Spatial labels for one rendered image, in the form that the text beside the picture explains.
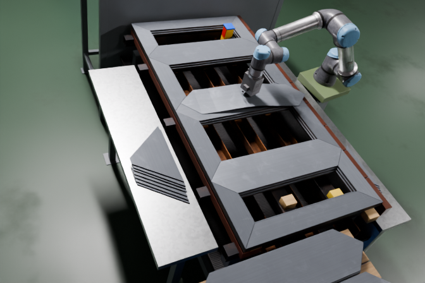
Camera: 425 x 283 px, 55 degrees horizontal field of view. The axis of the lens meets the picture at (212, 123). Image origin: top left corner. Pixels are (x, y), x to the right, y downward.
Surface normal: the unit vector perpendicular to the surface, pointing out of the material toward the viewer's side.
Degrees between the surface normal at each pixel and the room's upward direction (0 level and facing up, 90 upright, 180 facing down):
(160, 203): 0
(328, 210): 0
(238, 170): 0
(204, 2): 90
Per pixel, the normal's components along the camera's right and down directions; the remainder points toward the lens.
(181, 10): 0.40, 0.71
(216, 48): 0.19, -0.69
